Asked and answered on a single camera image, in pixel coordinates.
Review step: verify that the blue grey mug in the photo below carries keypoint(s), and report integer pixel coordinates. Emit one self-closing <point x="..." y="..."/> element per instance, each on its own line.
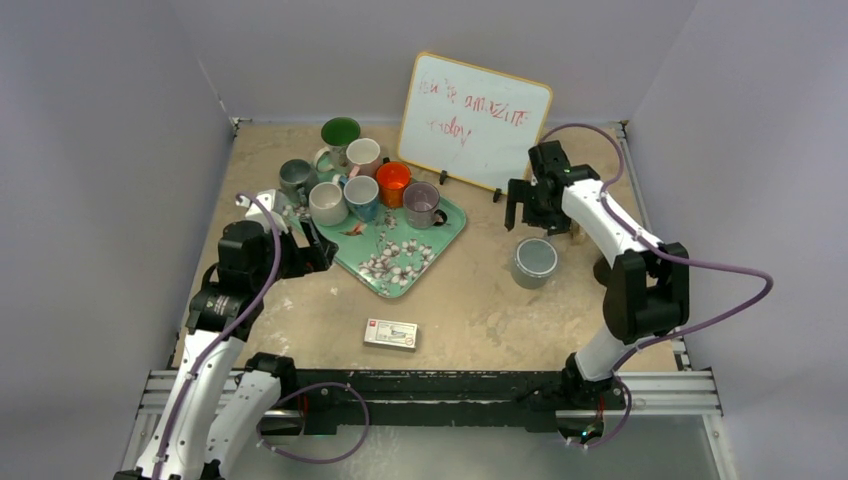
<point x="297" y="178"/>

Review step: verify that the pink faceted mug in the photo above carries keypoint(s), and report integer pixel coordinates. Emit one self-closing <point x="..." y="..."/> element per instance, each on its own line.
<point x="364" y="156"/>

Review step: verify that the floral mug green inside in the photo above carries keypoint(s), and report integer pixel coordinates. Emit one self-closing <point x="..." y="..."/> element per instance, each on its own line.
<point x="337" y="134"/>

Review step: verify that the beige mug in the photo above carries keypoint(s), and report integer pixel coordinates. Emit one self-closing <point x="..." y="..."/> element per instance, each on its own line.
<point x="577" y="234"/>

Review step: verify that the green floral tray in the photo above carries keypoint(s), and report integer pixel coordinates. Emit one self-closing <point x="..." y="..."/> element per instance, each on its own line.
<point x="387" y="254"/>

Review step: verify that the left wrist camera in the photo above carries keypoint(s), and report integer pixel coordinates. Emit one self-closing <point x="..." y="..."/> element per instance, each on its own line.
<point x="274" y="201"/>

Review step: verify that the small white cardboard box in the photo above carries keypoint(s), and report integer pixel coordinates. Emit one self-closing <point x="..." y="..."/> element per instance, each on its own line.
<point x="391" y="334"/>

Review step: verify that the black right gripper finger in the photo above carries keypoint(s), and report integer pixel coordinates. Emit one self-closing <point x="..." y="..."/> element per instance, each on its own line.
<point x="558" y="223"/>
<point x="517" y="193"/>

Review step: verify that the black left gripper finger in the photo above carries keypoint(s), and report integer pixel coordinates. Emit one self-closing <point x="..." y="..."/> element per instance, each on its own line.
<point x="314" y="255"/>
<point x="329" y="250"/>

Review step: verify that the orange mug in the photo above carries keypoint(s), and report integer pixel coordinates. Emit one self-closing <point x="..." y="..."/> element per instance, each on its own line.
<point x="393" y="178"/>

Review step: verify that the grey ribbed mug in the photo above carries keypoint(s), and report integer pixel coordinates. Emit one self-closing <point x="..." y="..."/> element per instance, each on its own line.
<point x="534" y="261"/>

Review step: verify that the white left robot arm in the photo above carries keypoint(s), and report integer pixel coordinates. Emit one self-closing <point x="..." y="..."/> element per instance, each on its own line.
<point x="198" y="436"/>

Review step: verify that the yellow framed whiteboard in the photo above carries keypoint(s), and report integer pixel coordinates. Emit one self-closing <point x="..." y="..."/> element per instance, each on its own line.
<point x="472" y="123"/>

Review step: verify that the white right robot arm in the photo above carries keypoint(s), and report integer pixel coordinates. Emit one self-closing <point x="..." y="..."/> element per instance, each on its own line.
<point x="647" y="295"/>

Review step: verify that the black mug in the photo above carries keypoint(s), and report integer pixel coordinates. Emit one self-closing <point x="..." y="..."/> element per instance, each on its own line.
<point x="602" y="271"/>

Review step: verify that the lilac mug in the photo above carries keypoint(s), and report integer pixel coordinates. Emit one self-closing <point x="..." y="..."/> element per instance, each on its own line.
<point x="421" y="202"/>

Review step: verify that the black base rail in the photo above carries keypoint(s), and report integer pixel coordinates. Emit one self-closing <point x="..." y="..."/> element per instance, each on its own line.
<point x="329" y="398"/>

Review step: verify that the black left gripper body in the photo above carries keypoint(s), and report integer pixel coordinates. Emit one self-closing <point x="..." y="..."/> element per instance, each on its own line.
<point x="294" y="261"/>

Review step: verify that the white speckled mug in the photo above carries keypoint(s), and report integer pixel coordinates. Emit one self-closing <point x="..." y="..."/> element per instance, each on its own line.
<point x="327" y="205"/>

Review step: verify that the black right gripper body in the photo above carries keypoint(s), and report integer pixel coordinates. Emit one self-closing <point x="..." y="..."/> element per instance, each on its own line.
<point x="530" y="198"/>

